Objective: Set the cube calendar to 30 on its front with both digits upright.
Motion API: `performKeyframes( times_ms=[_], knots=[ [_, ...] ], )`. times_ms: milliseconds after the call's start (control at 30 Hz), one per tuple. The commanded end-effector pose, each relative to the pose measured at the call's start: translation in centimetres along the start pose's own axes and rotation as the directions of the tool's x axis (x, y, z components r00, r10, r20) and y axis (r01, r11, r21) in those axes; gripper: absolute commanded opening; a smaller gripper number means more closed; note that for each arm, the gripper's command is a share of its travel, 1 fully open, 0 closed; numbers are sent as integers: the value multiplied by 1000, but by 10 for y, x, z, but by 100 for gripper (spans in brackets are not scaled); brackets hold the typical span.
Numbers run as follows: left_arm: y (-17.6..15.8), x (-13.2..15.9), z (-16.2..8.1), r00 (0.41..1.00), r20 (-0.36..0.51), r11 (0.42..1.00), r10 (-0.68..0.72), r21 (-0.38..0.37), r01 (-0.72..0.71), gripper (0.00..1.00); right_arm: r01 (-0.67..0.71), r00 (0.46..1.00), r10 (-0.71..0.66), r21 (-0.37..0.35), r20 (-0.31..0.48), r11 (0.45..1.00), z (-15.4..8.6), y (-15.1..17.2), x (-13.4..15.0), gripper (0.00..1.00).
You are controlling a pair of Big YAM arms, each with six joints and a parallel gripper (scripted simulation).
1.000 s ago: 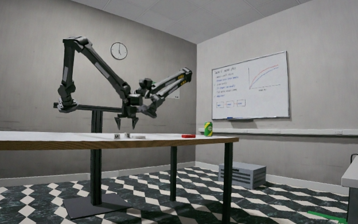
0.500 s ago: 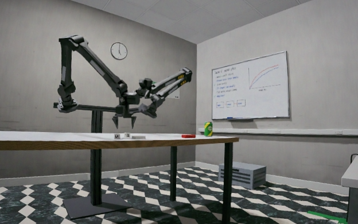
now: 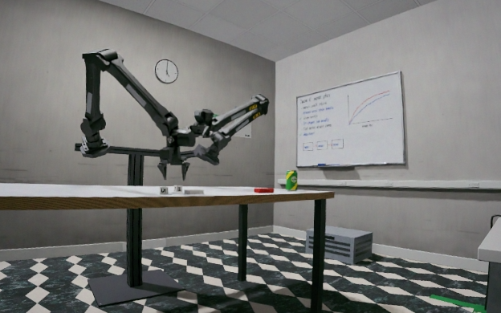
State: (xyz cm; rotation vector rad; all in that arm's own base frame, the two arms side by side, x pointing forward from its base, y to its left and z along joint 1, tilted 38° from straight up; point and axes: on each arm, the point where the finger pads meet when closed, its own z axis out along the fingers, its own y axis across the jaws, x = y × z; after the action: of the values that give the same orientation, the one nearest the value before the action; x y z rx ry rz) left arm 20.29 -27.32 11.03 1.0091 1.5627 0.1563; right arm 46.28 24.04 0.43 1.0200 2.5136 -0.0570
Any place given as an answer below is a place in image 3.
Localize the green and yellow drink can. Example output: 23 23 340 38
286 170 298 192

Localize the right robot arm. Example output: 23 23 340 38
80 49 196 164

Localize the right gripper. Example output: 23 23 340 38
157 156 190 181

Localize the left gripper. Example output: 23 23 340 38
185 125 210 138

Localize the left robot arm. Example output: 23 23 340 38
193 94 269 162

